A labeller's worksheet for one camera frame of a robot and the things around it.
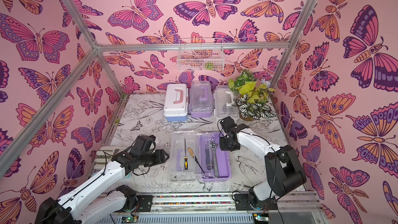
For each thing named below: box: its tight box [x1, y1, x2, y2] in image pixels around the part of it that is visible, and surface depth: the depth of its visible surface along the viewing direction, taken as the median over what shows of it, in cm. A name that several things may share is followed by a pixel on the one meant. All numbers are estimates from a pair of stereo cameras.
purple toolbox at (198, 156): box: [169, 131, 232, 183], surface depth 86 cm
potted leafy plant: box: [228, 69, 277, 122], surface depth 87 cm
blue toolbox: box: [163, 83, 189, 122], surface depth 102 cm
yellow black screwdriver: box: [183, 137, 189, 171], surface depth 77 cm
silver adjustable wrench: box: [209, 137, 220, 179], surface depth 89 cm
